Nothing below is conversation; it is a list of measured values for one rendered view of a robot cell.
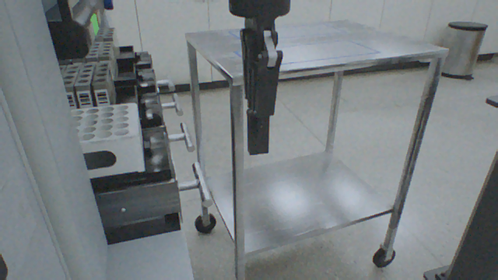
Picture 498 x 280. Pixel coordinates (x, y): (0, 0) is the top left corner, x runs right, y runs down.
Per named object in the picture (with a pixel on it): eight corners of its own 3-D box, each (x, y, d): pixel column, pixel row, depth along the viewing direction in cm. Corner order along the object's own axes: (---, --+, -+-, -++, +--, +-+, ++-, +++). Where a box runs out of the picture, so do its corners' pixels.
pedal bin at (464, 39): (456, 82, 308) (472, 28, 285) (426, 69, 339) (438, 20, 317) (483, 78, 315) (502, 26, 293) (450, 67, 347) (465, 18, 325)
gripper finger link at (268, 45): (271, 14, 42) (284, 21, 38) (270, 57, 45) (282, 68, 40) (251, 15, 42) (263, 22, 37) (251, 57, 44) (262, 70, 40)
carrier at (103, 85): (103, 96, 62) (96, 62, 59) (116, 94, 62) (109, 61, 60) (100, 123, 52) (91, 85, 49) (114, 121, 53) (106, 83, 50)
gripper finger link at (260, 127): (264, 100, 48) (271, 109, 45) (264, 132, 50) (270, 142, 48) (254, 101, 47) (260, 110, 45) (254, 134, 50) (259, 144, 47)
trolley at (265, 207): (229, 327, 110) (217, 78, 70) (194, 230, 147) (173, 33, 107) (396, 264, 131) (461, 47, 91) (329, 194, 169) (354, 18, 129)
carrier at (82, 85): (90, 96, 61) (82, 63, 59) (103, 95, 62) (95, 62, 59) (83, 124, 52) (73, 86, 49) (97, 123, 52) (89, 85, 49)
